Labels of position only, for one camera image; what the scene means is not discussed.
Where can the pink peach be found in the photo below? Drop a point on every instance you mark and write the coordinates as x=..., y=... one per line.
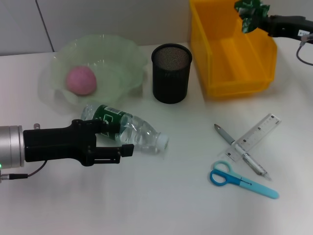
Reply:
x=80, y=80

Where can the clear green-label water bottle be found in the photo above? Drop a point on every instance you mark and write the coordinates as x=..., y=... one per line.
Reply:
x=144, y=134

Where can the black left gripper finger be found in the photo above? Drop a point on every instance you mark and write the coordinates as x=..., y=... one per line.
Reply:
x=110, y=154
x=108, y=129

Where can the grey clear ballpoint pen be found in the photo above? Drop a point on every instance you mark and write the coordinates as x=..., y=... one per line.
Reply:
x=225, y=135

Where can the clear plastic ruler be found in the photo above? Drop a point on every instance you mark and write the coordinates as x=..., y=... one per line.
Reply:
x=266, y=124

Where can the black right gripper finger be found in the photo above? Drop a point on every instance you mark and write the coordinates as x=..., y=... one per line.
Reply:
x=272, y=19
x=270, y=30

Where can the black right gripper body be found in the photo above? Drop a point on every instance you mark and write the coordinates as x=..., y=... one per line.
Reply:
x=291, y=27

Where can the silver left gripper stud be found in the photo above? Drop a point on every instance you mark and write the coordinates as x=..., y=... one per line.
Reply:
x=37, y=126

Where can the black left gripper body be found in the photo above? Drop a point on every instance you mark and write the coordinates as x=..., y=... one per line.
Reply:
x=56, y=144

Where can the blue scissors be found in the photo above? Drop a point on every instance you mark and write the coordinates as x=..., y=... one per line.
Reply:
x=244, y=182

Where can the yellow plastic bin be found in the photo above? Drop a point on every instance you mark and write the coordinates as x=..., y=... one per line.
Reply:
x=227, y=61

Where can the translucent green fruit bowl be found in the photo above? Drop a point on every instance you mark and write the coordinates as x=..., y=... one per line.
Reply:
x=117, y=63

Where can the black mesh pen holder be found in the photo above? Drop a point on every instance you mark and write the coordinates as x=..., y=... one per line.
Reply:
x=171, y=78

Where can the green plastic wrapper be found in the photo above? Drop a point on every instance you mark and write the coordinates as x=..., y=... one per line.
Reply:
x=252, y=14

